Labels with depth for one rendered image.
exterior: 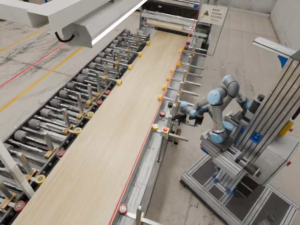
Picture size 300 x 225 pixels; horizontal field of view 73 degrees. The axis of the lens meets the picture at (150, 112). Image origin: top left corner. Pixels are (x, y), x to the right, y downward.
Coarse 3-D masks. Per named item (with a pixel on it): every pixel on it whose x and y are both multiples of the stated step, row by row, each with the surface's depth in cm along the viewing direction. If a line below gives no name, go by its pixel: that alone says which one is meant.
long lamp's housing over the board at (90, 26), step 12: (120, 0) 96; (132, 0) 104; (96, 12) 82; (108, 12) 85; (120, 12) 93; (72, 24) 72; (84, 24) 72; (96, 24) 77; (108, 24) 84; (84, 36) 74; (96, 36) 77
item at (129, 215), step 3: (126, 213) 175; (129, 213) 176; (126, 216) 175; (129, 216) 174; (132, 216) 174; (135, 216) 175; (135, 219) 174; (144, 219) 173; (147, 219) 174; (144, 222) 173; (147, 222) 172; (150, 222) 172; (153, 222) 172; (156, 222) 172
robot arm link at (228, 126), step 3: (225, 123) 203; (228, 123) 204; (225, 126) 199; (228, 126) 200; (231, 126) 201; (225, 129) 198; (228, 129) 199; (231, 129) 199; (228, 132) 199; (231, 132) 203; (228, 135) 201
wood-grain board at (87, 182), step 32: (160, 64) 347; (128, 96) 277; (96, 128) 231; (128, 128) 236; (64, 160) 198; (96, 160) 201; (128, 160) 205; (64, 192) 176; (96, 192) 178; (32, 224) 156; (64, 224) 158; (96, 224) 160
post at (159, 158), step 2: (162, 138) 203; (164, 138) 202; (162, 140) 204; (164, 140) 204; (162, 142) 207; (160, 144) 210; (162, 144) 209; (160, 146) 213; (162, 146) 211; (160, 148) 214; (162, 148) 213; (160, 150) 216; (158, 152) 220; (160, 152) 218; (158, 154) 222; (160, 154) 221; (158, 156) 225; (160, 156) 224; (158, 158) 226; (160, 158) 226; (158, 160) 228; (160, 160) 229
